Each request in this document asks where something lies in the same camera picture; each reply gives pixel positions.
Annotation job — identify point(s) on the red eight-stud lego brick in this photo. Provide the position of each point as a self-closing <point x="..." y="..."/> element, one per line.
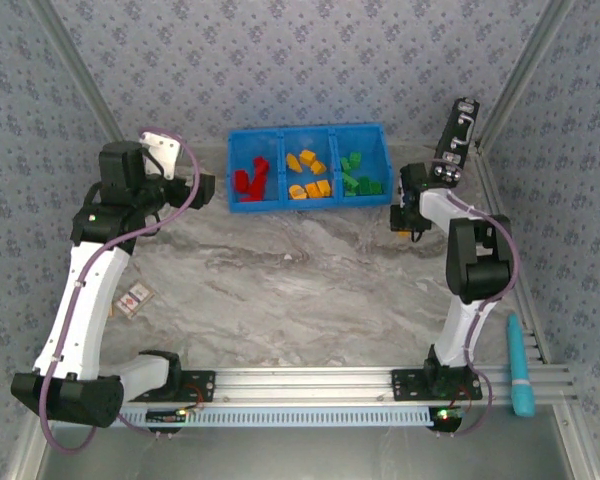
<point x="254" y="192"/>

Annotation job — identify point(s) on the aluminium side rail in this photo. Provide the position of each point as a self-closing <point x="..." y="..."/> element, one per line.
<point x="522" y="300"/>

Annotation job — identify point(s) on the red curved lego brick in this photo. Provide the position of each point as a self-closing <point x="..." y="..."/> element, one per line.
<point x="241" y="181"/>

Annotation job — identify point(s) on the small circuit board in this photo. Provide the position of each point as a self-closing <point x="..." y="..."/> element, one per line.
<point x="446" y="415"/>
<point x="167" y="415"/>

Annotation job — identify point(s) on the aluminium frame post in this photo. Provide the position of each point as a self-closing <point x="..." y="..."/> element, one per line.
<point x="75" y="70"/>
<point x="525" y="70"/>

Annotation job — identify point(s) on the green eight-stud lego brick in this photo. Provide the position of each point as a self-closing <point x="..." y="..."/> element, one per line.
<point x="349" y="184"/>

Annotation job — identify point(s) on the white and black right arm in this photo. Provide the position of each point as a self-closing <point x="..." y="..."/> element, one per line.
<point x="460" y="325"/>

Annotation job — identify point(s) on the small printed card packet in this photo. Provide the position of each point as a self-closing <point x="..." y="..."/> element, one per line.
<point x="134" y="299"/>

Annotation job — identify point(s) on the yellow lego brick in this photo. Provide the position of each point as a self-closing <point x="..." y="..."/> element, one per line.
<point x="325" y="188"/>
<point x="312" y="189"/>
<point x="307" y="157"/>
<point x="319" y="167"/>
<point x="296" y="191"/>
<point x="293" y="161"/>

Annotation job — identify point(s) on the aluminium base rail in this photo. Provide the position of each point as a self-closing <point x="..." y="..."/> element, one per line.
<point x="305" y="382"/>

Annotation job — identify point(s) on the blue plastic bin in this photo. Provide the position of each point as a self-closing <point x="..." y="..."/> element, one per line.
<point x="300" y="137"/>
<point x="240" y="150"/>
<point x="370" y="150"/>

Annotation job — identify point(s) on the teal cylindrical tool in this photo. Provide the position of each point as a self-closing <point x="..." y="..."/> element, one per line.
<point x="520" y="370"/>

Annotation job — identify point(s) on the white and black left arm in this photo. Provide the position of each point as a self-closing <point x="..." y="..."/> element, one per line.
<point x="90" y="300"/>

